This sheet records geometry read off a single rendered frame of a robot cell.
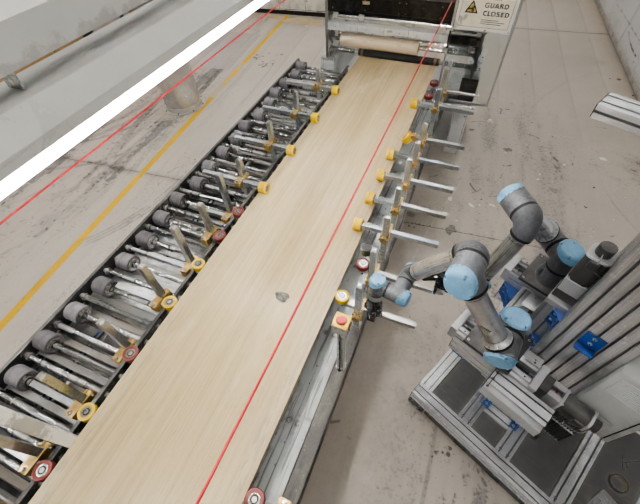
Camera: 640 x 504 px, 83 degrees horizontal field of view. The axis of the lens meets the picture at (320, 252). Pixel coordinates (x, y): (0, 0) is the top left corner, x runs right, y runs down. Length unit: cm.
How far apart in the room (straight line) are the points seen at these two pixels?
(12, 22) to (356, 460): 251
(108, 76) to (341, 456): 239
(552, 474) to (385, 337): 125
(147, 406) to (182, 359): 25
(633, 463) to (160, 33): 293
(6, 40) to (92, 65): 11
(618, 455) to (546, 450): 39
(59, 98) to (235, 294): 159
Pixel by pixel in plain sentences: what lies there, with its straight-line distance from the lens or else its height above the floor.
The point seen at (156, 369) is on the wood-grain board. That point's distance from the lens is 202.
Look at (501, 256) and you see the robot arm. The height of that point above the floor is 133.
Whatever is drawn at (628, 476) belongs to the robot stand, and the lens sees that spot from 290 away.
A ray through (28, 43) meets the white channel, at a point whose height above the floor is 243.
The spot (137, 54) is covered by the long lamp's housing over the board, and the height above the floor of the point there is 236.
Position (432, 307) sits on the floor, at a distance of 310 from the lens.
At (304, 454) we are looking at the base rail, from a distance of 194.
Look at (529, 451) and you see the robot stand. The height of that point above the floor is 21.
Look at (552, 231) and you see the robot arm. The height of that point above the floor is 129.
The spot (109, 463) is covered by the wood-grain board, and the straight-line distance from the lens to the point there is 198.
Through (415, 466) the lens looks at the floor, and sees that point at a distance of 268.
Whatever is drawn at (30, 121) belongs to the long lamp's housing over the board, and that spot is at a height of 236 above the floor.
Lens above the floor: 261
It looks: 52 degrees down
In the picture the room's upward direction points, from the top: 4 degrees counter-clockwise
